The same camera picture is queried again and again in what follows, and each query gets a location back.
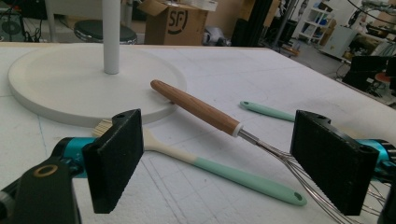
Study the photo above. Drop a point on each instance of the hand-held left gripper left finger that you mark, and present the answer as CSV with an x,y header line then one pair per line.
x,y
112,161

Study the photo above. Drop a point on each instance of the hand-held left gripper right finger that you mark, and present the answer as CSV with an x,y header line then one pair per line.
x,y
333,161

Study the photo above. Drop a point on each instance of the white rack stand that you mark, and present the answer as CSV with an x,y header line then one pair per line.
x,y
77,81

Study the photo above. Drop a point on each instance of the black equipment case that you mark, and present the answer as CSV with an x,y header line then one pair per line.
x,y
367,70

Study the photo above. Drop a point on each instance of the white cabinet box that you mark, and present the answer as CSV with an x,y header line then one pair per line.
x,y
339,42

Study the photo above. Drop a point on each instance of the black round stool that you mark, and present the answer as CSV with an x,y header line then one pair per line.
x,y
90,31

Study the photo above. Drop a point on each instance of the white foam mat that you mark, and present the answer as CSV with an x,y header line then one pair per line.
x,y
218,71

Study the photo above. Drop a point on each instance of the white shelf unit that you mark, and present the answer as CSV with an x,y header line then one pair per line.
x,y
316,23

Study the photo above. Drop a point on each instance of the brown cardboard box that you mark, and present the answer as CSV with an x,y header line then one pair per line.
x,y
174,28

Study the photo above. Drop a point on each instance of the white desk leg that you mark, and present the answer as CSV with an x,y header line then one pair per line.
x,y
51,21
129,14

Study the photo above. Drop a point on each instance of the grey bag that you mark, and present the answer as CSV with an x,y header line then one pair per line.
x,y
214,35

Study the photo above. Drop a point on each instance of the black metal frame strut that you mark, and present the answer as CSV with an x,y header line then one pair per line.
x,y
255,21

